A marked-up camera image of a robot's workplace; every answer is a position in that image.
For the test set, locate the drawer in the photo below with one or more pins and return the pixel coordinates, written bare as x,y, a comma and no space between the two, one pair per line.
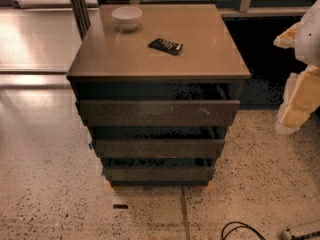
158,148
185,113
162,174

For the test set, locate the grey power strip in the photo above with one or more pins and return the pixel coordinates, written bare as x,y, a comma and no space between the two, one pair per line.
309,231

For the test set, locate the white bowl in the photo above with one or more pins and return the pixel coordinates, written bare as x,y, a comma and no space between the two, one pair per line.
126,18

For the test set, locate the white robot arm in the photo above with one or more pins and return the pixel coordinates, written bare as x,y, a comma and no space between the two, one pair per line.
307,43

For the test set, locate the black remote control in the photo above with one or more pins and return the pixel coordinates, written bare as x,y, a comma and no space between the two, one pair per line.
166,46

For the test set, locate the top drawer front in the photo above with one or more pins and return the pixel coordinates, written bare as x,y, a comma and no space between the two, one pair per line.
185,113

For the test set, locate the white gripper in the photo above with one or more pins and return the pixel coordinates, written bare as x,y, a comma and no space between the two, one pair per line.
309,44

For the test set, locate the middle drawer front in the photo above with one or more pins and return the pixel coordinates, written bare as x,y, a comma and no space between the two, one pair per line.
158,148

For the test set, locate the brown drawer cabinet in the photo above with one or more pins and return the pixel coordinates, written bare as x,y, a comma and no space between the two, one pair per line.
118,66

